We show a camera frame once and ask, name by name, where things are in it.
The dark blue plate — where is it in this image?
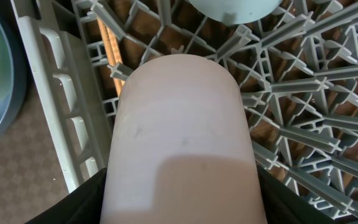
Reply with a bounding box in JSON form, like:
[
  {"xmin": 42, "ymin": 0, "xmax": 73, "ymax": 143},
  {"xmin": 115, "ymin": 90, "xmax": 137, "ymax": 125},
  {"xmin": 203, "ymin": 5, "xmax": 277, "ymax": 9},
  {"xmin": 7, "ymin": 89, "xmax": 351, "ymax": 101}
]
[{"xmin": 0, "ymin": 1, "xmax": 28, "ymax": 135}]

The pink cup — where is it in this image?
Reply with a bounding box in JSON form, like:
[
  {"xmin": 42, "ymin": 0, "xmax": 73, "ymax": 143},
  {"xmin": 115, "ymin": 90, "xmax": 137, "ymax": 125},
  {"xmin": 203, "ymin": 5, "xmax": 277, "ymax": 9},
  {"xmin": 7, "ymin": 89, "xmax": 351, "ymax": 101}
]
[{"xmin": 101, "ymin": 54, "xmax": 267, "ymax": 223}]

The brown serving tray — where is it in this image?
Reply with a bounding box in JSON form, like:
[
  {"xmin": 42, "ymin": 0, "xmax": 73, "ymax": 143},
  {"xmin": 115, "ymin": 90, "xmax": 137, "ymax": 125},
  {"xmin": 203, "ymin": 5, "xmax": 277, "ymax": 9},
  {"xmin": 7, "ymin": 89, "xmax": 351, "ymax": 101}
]
[{"xmin": 0, "ymin": 85, "xmax": 68, "ymax": 223}]

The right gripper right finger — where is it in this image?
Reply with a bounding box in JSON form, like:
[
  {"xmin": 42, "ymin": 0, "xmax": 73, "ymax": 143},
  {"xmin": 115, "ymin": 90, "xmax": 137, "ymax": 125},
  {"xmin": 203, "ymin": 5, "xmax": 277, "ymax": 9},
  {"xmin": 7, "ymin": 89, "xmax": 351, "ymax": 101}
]
[{"xmin": 257, "ymin": 166, "xmax": 336, "ymax": 224}]

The wooden chopstick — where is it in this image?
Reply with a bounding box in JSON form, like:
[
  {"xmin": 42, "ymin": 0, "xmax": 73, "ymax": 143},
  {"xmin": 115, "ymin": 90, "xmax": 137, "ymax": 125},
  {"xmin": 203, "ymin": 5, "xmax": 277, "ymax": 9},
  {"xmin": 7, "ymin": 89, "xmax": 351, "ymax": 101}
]
[
  {"xmin": 97, "ymin": 19, "xmax": 122, "ymax": 96},
  {"xmin": 107, "ymin": 28, "xmax": 125, "ymax": 96}
]

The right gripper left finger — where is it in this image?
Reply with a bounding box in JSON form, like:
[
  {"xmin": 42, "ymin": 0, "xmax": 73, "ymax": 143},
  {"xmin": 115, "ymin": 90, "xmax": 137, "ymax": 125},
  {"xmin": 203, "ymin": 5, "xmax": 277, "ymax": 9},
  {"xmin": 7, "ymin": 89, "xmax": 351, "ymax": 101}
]
[{"xmin": 25, "ymin": 168, "xmax": 107, "ymax": 224}]

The light blue bowl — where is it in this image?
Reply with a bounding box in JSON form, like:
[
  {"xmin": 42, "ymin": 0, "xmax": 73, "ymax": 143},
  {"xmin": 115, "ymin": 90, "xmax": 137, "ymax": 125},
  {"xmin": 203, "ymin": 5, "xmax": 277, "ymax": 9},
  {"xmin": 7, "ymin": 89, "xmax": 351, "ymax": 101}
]
[{"xmin": 189, "ymin": 0, "xmax": 282, "ymax": 25}]

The grey dishwasher rack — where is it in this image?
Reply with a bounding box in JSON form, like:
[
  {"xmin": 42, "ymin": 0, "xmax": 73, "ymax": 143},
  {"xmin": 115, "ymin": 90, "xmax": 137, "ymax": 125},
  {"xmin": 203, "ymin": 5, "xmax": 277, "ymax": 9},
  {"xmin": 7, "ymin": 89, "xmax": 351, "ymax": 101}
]
[{"xmin": 12, "ymin": 0, "xmax": 358, "ymax": 223}]

